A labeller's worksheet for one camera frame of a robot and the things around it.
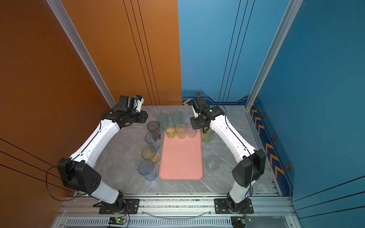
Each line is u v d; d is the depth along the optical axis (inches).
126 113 24.1
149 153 33.5
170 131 39.4
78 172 16.3
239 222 27.6
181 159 36.1
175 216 27.9
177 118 39.4
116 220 28.0
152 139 36.3
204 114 21.6
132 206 28.7
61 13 28.0
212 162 34.2
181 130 38.0
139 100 29.3
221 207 28.6
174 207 29.7
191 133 38.4
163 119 38.4
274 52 33.6
